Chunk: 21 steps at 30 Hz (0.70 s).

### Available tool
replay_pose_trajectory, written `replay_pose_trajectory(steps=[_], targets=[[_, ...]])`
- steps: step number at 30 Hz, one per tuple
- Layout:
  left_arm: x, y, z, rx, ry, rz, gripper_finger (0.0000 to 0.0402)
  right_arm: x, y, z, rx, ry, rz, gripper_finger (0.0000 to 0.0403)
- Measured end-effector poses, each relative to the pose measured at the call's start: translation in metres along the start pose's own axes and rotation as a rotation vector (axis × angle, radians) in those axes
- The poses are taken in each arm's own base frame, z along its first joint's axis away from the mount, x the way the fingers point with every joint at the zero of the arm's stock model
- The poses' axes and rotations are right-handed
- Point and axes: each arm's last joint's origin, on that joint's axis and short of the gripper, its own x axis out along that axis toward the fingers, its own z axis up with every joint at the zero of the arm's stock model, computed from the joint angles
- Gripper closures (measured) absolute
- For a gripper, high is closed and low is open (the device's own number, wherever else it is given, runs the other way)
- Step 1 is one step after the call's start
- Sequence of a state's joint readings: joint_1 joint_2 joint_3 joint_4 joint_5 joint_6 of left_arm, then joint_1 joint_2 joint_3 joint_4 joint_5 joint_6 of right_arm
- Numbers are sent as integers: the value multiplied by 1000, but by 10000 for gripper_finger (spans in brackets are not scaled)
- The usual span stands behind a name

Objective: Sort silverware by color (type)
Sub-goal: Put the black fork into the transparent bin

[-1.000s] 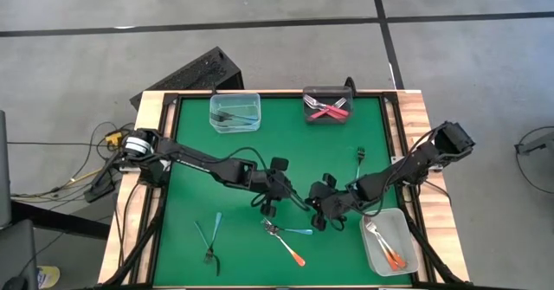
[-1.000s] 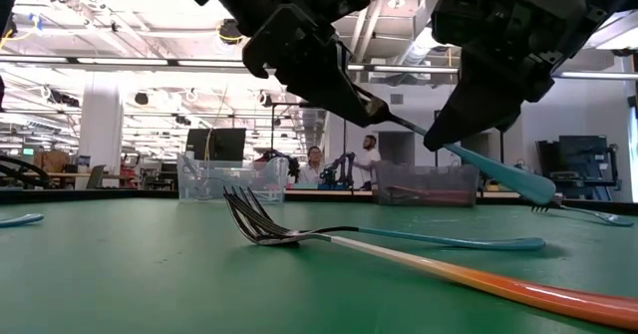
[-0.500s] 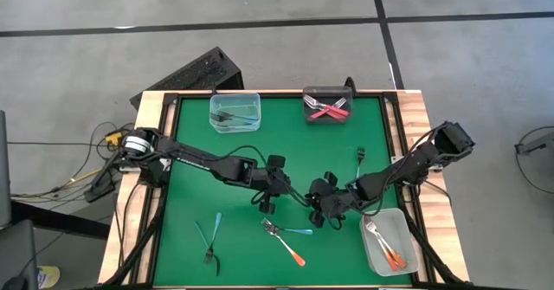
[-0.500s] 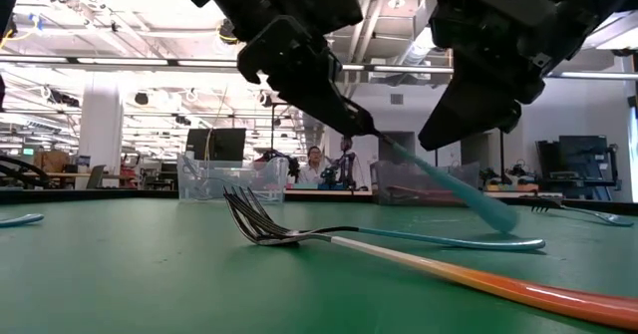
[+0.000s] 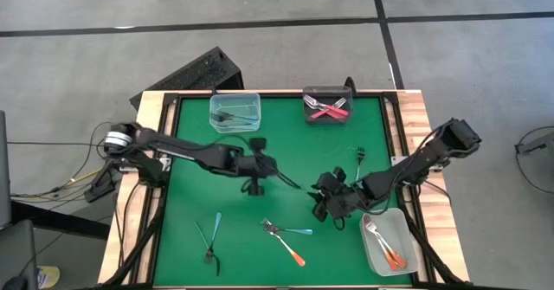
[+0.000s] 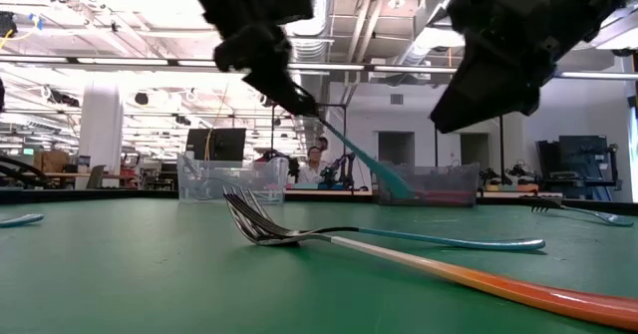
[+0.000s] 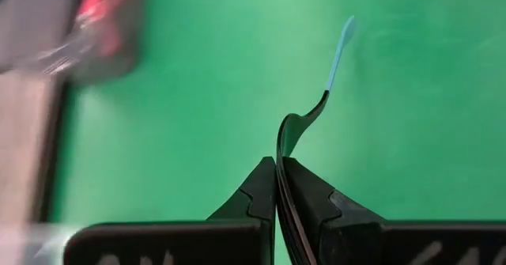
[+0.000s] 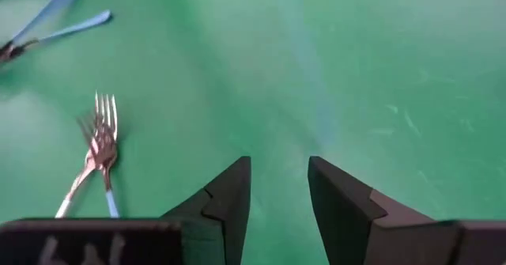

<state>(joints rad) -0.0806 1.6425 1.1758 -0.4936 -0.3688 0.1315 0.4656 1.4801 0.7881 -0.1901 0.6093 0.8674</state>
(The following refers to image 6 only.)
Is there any long ceiling light bar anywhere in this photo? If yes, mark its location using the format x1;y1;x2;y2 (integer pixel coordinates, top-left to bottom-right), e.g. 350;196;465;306
0;54;638;82

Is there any orange-handled silver fork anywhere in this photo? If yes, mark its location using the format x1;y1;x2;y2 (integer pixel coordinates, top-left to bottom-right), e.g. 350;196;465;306
226;187;638;333

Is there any black aluminium table frame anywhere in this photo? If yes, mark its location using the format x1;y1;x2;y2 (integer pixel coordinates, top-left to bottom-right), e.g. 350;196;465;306
0;187;638;214

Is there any black monitor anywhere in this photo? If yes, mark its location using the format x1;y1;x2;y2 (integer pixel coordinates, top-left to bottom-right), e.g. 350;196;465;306
185;128;247;163

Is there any grey chair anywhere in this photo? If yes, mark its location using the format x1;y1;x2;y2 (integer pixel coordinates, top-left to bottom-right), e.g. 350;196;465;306
87;164;107;190

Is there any cardboard box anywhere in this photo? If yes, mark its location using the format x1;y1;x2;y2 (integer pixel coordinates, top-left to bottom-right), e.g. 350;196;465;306
33;150;71;174

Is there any dark monitor cart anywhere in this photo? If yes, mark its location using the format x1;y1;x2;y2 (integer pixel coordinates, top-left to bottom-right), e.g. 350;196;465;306
535;134;620;201

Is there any silver ventilation duct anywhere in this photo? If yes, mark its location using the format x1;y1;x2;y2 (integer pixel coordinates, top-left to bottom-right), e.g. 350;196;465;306
398;0;465;79
291;0;334;149

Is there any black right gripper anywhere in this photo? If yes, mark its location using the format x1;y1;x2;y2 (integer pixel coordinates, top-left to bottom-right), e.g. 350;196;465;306
431;0;594;135

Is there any white column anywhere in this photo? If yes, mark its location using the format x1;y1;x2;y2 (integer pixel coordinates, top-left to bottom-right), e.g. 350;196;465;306
79;82;125;190

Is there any dark smoked plastic container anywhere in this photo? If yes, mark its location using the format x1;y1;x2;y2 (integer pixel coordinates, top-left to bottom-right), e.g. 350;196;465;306
376;162;481;208

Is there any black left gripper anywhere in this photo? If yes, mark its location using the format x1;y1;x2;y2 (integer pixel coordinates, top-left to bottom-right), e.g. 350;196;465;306
214;24;320;119

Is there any green table mat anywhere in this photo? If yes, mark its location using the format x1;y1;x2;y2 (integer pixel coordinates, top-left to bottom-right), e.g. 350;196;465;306
0;196;638;334

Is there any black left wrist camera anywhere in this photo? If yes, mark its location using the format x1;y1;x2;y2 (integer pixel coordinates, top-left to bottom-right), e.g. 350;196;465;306
258;0;315;25

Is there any clear plastic container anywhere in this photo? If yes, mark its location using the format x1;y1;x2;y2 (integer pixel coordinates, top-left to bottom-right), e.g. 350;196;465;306
176;153;290;205

